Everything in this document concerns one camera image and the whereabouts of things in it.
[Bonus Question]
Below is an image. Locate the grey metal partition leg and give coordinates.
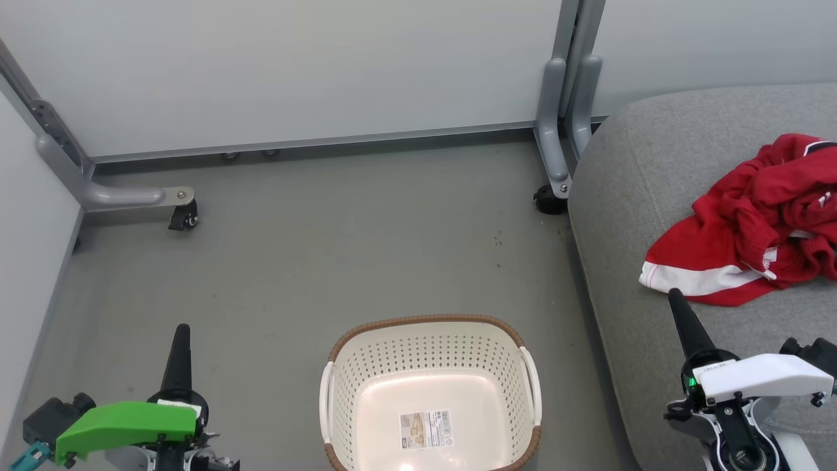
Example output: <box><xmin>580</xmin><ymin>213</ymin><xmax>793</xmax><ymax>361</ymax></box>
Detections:
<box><xmin>534</xmin><ymin>0</ymin><xmax>583</xmax><ymax>199</ymax></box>
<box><xmin>0</xmin><ymin>39</ymin><xmax>196</xmax><ymax>211</ymax></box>
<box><xmin>568</xmin><ymin>0</ymin><xmax>606</xmax><ymax>158</ymax></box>

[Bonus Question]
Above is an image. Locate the white partition panel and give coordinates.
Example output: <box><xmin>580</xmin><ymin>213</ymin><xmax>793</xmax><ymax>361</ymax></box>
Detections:
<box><xmin>0</xmin><ymin>92</ymin><xmax>82</xmax><ymax>452</ymax></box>
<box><xmin>0</xmin><ymin>0</ymin><xmax>563</xmax><ymax>158</ymax></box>
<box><xmin>592</xmin><ymin>0</ymin><xmax>837</xmax><ymax>117</ymax></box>

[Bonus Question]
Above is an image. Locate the paper label sticker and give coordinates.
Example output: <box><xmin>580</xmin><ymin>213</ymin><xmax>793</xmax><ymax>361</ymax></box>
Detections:
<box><xmin>400</xmin><ymin>410</ymin><xmax>453</xmax><ymax>449</ymax></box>

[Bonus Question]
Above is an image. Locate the grey partition bottom rail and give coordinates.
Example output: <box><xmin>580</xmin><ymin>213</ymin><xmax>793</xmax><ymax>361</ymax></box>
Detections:
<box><xmin>92</xmin><ymin>121</ymin><xmax>537</xmax><ymax>164</ymax></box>

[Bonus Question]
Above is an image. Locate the grey fabric sofa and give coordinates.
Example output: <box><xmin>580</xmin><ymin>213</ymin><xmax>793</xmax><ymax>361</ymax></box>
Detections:
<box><xmin>568</xmin><ymin>83</ymin><xmax>837</xmax><ymax>471</ymax></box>

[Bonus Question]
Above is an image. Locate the black caster wheel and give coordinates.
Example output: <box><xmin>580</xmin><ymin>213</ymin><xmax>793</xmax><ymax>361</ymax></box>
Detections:
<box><xmin>168</xmin><ymin>200</ymin><xmax>199</xmax><ymax>231</ymax></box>
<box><xmin>533</xmin><ymin>184</ymin><xmax>568</xmax><ymax>215</ymax></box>

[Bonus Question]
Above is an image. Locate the black cable teal connector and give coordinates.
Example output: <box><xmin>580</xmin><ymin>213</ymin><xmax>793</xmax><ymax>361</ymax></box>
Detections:
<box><xmin>9</xmin><ymin>440</ymin><xmax>53</xmax><ymax>470</ymax></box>

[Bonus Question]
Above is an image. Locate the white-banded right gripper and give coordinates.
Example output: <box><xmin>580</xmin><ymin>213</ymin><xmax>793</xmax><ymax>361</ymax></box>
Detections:
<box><xmin>667</xmin><ymin>288</ymin><xmax>836</xmax><ymax>408</ymax></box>

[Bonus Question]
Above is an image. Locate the red and white clothing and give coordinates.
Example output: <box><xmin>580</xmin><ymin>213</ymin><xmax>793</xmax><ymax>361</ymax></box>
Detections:
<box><xmin>639</xmin><ymin>133</ymin><xmax>837</xmax><ymax>307</ymax></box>

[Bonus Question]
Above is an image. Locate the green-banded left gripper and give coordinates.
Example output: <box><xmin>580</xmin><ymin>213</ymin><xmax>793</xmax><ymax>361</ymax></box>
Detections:
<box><xmin>54</xmin><ymin>323</ymin><xmax>210</xmax><ymax>471</ymax></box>

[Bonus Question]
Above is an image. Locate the cream perforated laundry basket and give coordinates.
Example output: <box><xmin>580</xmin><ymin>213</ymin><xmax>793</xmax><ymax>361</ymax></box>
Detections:
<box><xmin>319</xmin><ymin>315</ymin><xmax>543</xmax><ymax>471</ymax></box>

